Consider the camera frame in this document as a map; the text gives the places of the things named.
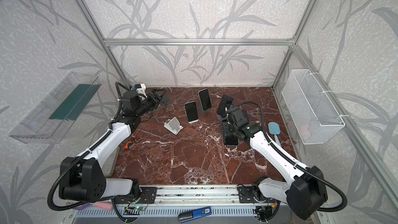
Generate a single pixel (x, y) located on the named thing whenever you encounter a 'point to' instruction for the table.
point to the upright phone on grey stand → (204, 98)
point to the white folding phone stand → (173, 125)
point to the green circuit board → (139, 208)
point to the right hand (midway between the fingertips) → (226, 124)
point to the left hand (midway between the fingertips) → (165, 93)
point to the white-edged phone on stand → (191, 111)
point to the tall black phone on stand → (226, 99)
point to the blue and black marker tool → (187, 216)
